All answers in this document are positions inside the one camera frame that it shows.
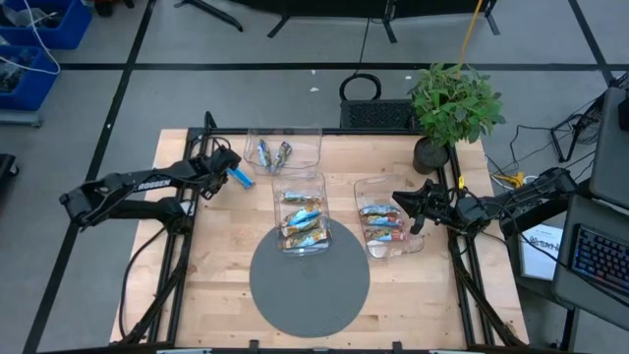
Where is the black cart base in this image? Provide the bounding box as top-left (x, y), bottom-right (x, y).
top-left (0, 152), bottom-right (21, 196)

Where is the green potted plant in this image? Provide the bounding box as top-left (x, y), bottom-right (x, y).
top-left (407, 62), bottom-right (507, 176)

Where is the grey desk panel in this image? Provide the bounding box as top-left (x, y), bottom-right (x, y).
top-left (588, 87), bottom-right (629, 210)

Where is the black backdrop panel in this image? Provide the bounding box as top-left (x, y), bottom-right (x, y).
top-left (230, 0), bottom-right (502, 44)

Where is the black coiled cable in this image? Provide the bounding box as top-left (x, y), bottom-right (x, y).
top-left (338, 17), bottom-right (383, 103)

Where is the black stand leg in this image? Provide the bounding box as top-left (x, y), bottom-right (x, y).
top-left (174, 0), bottom-right (245, 33)

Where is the blue storage bin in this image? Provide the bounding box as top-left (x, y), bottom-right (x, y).
top-left (0, 0), bottom-right (93, 50)
top-left (0, 44), bottom-right (62, 112)

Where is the grey cart shelf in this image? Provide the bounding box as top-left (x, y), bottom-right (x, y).
top-left (0, 108), bottom-right (44, 128)

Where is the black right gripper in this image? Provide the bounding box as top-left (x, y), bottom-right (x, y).
top-left (391, 179), bottom-right (461, 236)

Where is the backlit black keyboard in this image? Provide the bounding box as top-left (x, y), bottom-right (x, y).
top-left (571, 223), bottom-right (629, 300)

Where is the black wire stand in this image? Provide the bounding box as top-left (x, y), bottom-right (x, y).
top-left (549, 72), bottom-right (629, 163)

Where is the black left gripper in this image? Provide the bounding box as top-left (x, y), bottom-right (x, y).
top-left (199, 146), bottom-right (243, 199)

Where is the yellow power plug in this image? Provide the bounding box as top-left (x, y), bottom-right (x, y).
top-left (492, 171), bottom-right (526, 191)

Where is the round grey woven mat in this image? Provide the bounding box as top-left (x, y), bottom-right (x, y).
top-left (249, 215), bottom-right (372, 339)

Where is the yellow cable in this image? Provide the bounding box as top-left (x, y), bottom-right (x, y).
top-left (456, 0), bottom-right (486, 70)

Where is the black perforated box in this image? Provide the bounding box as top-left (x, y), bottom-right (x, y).
top-left (339, 98), bottom-right (415, 132)

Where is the clear plastic bin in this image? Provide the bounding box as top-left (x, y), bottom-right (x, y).
top-left (270, 171), bottom-right (334, 258)
top-left (243, 127), bottom-right (324, 177)
top-left (352, 174), bottom-right (426, 261)

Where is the grey keyboard tray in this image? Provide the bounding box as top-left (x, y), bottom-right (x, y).
top-left (550, 194), bottom-right (629, 331)

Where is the white cable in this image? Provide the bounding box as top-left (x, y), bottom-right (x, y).
top-left (0, 0), bottom-right (63, 76)

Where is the white printed sheet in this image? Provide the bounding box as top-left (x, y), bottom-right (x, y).
top-left (519, 223), bottom-right (565, 282)

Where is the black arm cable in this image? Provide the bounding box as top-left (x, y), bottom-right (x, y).
top-left (117, 228), bottom-right (168, 340)

